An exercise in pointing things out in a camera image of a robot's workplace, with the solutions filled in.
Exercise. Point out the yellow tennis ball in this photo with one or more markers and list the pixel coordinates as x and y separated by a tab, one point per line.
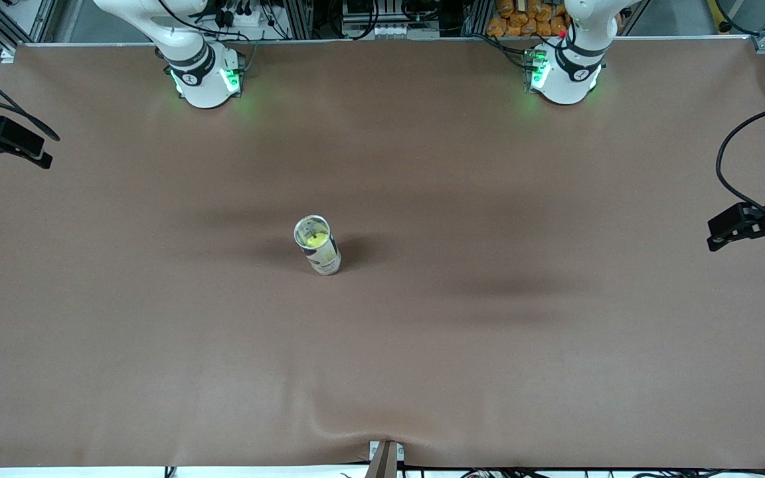
316	240

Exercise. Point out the black electronics box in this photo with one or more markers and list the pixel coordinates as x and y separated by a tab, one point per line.
382	12

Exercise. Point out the white power strip with plugs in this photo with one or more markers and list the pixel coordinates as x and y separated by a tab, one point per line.
236	16

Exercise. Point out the brown table cover mat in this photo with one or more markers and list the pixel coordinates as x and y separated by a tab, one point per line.
382	365

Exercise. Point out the pile of orange items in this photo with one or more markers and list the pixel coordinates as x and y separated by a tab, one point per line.
522	20

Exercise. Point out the blue white tennis ball can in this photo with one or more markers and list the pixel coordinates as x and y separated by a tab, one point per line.
328	262

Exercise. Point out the white terminal strip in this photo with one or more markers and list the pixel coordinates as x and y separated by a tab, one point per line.
396	31

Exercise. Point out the yellow pole with black foot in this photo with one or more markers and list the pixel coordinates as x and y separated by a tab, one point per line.
721	16

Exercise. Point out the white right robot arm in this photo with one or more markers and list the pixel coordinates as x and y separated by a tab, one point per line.
203	86

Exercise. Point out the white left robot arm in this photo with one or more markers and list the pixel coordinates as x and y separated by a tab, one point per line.
565	79

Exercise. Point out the silver aluminium frame post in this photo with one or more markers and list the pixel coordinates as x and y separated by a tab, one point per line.
475	16
297	16

